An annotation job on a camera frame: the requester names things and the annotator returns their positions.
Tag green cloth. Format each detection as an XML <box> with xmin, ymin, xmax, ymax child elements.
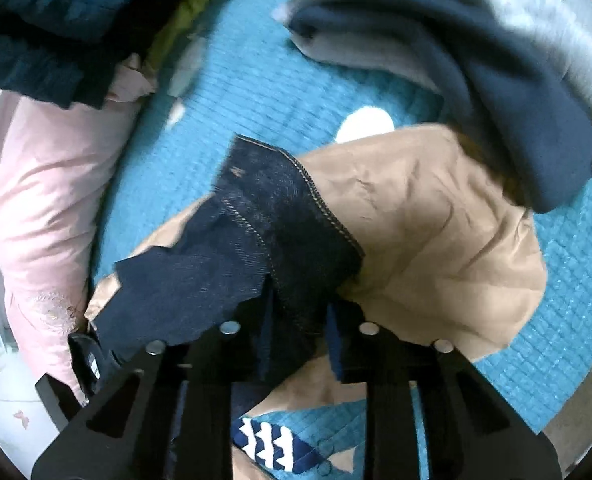
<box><xmin>144</xmin><ymin>0</ymin><xmax>249</xmax><ymax>68</ymax></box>

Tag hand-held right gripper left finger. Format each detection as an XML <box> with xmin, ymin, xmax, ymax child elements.
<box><xmin>30</xmin><ymin>285</ymin><xmax>281</xmax><ymax>480</ymax></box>

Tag navy fleece garment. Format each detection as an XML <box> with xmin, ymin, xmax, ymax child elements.
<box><xmin>286</xmin><ymin>0</ymin><xmax>592</xmax><ymax>213</ymax></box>

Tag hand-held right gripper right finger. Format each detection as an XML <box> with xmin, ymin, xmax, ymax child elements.
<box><xmin>326</xmin><ymin>302</ymin><xmax>564</xmax><ymax>480</ymax></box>

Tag pink pillow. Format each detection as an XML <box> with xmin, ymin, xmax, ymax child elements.
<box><xmin>0</xmin><ymin>55</ymin><xmax>157</xmax><ymax>406</ymax></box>

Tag dark navy puffer jacket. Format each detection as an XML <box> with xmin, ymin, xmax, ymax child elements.
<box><xmin>0</xmin><ymin>0</ymin><xmax>203</xmax><ymax>111</ymax></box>

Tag dark blue denim jeans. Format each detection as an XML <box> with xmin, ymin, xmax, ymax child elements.
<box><xmin>96</xmin><ymin>134</ymin><xmax>367</xmax><ymax>383</ymax></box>

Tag teal quilted blanket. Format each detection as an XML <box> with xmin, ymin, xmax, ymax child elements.
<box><xmin>93</xmin><ymin>0</ymin><xmax>592</xmax><ymax>480</ymax></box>

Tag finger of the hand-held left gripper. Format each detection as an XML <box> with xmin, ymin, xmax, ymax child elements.
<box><xmin>34</xmin><ymin>373</ymin><xmax>89</xmax><ymax>434</ymax></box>
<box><xmin>68</xmin><ymin>332</ymin><xmax>122</xmax><ymax>402</ymax></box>

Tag light grey sweater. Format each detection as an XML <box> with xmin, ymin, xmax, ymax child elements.
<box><xmin>276</xmin><ymin>0</ymin><xmax>592</xmax><ymax>117</ymax></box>

